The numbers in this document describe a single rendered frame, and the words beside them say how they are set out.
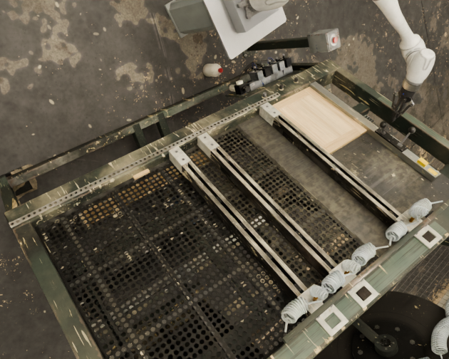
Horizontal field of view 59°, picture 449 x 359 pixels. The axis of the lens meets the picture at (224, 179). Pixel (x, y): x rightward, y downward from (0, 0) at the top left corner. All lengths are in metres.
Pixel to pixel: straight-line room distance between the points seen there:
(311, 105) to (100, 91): 1.43
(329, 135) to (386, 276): 0.92
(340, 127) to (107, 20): 1.69
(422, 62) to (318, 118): 0.65
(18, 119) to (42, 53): 0.44
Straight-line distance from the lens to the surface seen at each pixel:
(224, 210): 1.87
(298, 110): 2.50
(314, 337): 1.65
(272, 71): 2.65
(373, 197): 2.12
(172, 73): 3.10
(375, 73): 4.67
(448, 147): 2.58
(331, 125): 2.45
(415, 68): 2.21
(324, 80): 2.80
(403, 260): 1.92
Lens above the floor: 2.80
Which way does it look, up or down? 54 degrees down
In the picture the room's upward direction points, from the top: 113 degrees clockwise
